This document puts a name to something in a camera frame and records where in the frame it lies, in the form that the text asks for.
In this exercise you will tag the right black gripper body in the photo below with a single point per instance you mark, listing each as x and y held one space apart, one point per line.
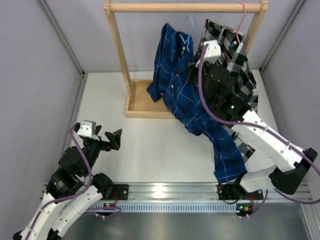
207 96

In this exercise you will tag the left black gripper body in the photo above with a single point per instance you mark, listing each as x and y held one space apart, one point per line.
93 149

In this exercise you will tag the blue plaid shirt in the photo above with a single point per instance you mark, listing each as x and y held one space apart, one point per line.
182 99

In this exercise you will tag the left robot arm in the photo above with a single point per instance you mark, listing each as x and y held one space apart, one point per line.
73 188

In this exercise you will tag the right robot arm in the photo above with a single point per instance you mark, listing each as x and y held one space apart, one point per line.
291 163

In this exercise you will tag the black white checkered shirt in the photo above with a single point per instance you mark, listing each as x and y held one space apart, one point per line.
245 88

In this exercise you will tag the wooden clothes rack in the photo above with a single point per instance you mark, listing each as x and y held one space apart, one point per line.
139 103

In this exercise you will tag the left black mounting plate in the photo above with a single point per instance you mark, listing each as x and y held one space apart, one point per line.
119 192

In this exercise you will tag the black mounting plate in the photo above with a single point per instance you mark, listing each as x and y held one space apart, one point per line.
119 192
226 192

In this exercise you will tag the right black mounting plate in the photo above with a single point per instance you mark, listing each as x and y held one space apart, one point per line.
226 192

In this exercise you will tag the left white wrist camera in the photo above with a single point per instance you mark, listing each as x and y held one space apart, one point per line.
87 129

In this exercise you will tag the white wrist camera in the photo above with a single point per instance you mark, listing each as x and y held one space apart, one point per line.
87 129
212 51

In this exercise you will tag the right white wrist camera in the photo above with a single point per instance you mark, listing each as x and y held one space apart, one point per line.
212 51

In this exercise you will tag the pink wire hanger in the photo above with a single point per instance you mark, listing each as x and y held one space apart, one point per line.
236 40

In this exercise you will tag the perforated cable duct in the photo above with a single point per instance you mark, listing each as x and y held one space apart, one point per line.
169 207

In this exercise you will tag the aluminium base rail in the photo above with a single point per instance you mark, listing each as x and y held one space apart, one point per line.
161 192

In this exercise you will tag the right aluminium frame post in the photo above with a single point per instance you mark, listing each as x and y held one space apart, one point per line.
285 29

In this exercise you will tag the aluminium frame post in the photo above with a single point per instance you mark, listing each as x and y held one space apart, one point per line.
285 29
60 34

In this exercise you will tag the left aluminium frame post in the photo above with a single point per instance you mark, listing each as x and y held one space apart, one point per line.
60 34

